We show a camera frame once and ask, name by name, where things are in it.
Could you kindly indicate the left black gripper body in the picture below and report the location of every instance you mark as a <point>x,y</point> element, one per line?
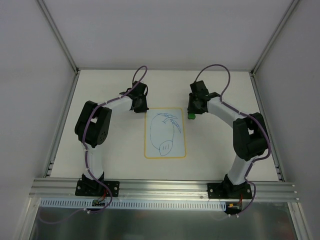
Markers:
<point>139,105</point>

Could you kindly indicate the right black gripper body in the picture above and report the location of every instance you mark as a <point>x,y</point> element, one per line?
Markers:
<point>196,106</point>

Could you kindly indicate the green whiteboard eraser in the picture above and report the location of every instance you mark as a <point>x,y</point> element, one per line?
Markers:
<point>191,116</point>

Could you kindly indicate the yellow-framed small whiteboard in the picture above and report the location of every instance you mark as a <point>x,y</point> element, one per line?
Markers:
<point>164,133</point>

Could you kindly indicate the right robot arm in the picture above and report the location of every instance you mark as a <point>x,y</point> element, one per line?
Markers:
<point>249,139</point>

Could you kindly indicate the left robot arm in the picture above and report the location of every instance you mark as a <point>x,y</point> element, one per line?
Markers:
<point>92,129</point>

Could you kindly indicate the right aluminium frame post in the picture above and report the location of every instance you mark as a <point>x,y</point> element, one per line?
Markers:
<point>274,36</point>

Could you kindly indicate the aluminium frame post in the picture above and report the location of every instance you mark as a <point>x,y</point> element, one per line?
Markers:
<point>56,33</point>
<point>274,36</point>

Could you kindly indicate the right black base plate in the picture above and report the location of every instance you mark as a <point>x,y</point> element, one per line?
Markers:
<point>224,190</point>

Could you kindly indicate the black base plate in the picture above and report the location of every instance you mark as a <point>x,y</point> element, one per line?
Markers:
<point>91,188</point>
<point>224,190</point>

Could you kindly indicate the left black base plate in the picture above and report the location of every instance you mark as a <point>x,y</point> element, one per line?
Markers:
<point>91,188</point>

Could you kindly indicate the white slotted cable duct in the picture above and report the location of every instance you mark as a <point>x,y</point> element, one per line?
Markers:
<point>135,204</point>

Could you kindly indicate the left aluminium frame post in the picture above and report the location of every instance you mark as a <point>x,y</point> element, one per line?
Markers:
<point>56,33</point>

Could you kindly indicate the aluminium mounting rail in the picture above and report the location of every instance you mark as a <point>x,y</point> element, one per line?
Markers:
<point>265,191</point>

